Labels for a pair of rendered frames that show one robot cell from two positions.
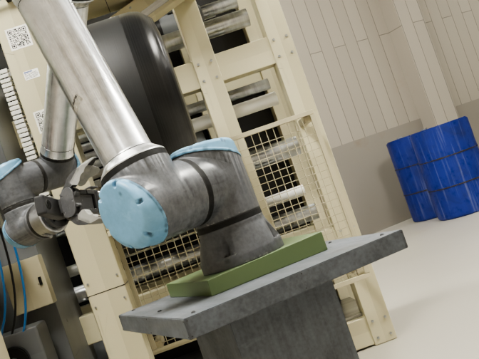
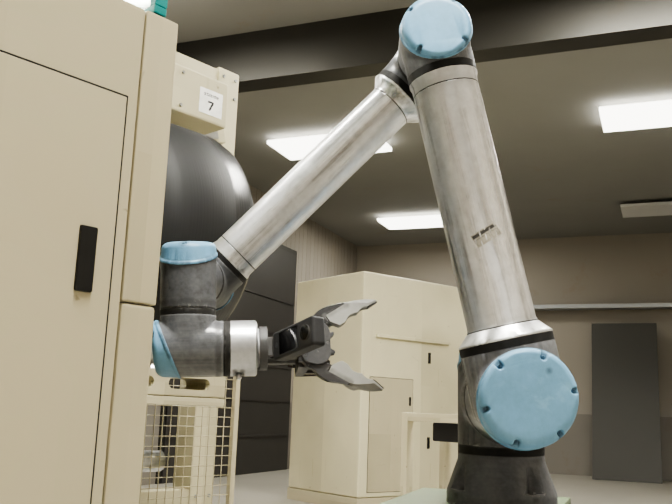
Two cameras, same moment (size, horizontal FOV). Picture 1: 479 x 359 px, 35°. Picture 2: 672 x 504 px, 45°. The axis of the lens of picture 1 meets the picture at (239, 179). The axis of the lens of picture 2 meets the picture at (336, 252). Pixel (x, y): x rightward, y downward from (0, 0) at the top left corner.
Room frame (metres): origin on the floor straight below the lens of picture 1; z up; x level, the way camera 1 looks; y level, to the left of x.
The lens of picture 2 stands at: (0.82, 1.29, 0.78)
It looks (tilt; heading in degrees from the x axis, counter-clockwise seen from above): 11 degrees up; 316
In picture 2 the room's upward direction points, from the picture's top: 2 degrees clockwise
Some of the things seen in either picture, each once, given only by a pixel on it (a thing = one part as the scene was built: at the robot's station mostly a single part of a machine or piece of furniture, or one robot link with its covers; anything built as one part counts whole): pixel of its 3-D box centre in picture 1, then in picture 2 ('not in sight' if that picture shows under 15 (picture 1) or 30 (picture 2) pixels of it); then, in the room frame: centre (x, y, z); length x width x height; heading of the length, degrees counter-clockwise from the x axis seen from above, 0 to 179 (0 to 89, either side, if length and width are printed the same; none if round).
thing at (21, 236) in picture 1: (29, 226); (191, 347); (1.92, 0.54, 0.88); 0.12 x 0.09 x 0.10; 54
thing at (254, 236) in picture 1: (235, 238); (501, 473); (1.67, 0.05, 0.69); 0.19 x 0.19 x 0.10
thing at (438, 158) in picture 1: (438, 170); not in sight; (6.70, -1.69, 0.39); 1.06 x 0.65 x 0.79; 24
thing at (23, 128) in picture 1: (27, 137); not in sight; (2.53, 0.62, 1.19); 0.05 x 0.04 x 0.48; 4
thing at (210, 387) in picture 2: not in sight; (153, 382); (2.46, 0.28, 0.83); 0.36 x 0.09 x 0.06; 94
